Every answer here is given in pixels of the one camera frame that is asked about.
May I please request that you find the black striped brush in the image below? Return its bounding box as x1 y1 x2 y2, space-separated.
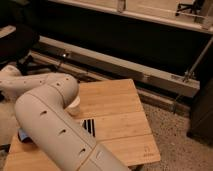
82 119 95 136

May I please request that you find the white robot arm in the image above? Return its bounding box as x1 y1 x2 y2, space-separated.
0 65 130 171

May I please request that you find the black office chair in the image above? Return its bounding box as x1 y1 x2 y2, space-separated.
0 24 56 75

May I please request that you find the black cable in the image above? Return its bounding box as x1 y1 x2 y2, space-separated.
54 49 91 83

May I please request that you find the wooden table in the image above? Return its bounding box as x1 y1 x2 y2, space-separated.
3 80 161 171

